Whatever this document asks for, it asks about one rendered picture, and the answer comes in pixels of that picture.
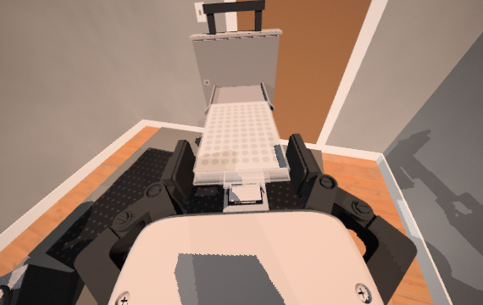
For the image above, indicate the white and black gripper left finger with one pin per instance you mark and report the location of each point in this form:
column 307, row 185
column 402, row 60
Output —
column 100, row 263

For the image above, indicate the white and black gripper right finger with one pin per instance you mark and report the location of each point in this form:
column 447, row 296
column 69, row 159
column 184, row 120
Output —
column 389, row 253

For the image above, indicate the beige microplate with label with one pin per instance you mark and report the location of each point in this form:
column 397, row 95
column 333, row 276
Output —
column 240, row 144
column 244, row 185

